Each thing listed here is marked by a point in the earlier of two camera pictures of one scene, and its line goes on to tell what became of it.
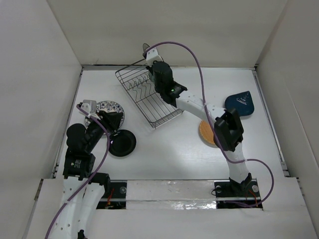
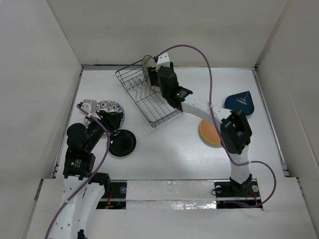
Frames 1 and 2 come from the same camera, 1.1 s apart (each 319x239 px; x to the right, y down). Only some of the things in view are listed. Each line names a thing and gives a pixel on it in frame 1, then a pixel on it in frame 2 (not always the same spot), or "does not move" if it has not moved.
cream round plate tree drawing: x=145 y=46 → x=148 y=61
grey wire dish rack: x=134 y=78 does not move
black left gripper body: x=105 y=119 does not move
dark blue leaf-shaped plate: x=242 y=102 does not move
